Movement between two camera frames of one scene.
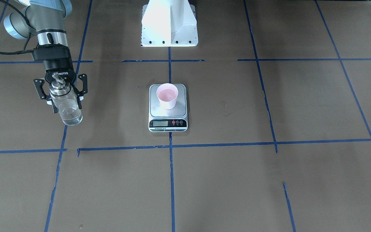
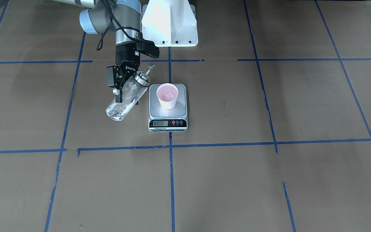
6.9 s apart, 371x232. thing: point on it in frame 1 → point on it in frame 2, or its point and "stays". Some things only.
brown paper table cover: [289, 128] stays
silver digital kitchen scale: [174, 120] stays
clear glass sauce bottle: [67, 106] → [132, 90]
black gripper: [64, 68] → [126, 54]
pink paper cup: [167, 93] stays
